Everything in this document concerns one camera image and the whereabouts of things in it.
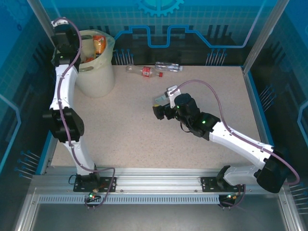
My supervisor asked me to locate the orange juice bottle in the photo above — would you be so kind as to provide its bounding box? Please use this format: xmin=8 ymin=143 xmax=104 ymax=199
xmin=92 ymin=35 xmax=107 ymax=59

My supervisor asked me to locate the clear plastic water bottle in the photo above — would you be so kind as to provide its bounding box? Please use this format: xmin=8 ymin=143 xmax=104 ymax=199
xmin=154 ymin=61 xmax=183 ymax=73

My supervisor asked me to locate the white ribbed plastic bin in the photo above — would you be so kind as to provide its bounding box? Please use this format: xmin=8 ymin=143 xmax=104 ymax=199
xmin=75 ymin=28 xmax=116 ymax=99

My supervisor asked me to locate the clear bottle red label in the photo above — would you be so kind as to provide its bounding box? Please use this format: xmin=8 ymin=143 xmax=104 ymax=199
xmin=126 ymin=64 xmax=165 ymax=79

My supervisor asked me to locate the steel front panel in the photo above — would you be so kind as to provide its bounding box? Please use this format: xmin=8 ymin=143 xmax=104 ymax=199
xmin=14 ymin=202 xmax=295 ymax=231

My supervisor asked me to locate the thin black cable loop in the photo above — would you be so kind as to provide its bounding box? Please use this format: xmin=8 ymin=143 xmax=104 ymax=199
xmin=179 ymin=121 xmax=191 ymax=133

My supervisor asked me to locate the aluminium frame post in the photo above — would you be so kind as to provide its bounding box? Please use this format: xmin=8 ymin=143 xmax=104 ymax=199
xmin=242 ymin=0 xmax=291 ymax=75
xmin=26 ymin=0 xmax=70 ymax=45

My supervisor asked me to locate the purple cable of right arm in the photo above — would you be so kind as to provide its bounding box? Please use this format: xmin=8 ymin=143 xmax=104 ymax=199
xmin=172 ymin=79 xmax=301 ymax=209

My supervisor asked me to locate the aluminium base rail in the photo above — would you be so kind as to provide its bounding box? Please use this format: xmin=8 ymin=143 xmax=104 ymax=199
xmin=32 ymin=167 xmax=293 ymax=193

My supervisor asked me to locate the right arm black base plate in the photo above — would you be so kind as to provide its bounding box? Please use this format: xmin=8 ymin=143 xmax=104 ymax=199
xmin=200 ymin=176 xmax=246 ymax=193

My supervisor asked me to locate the slotted grey cable duct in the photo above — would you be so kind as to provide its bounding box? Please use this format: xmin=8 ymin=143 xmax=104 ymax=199
xmin=38 ymin=194 xmax=221 ymax=205

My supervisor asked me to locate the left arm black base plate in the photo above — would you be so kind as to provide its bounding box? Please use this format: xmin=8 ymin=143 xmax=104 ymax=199
xmin=73 ymin=175 xmax=118 ymax=193

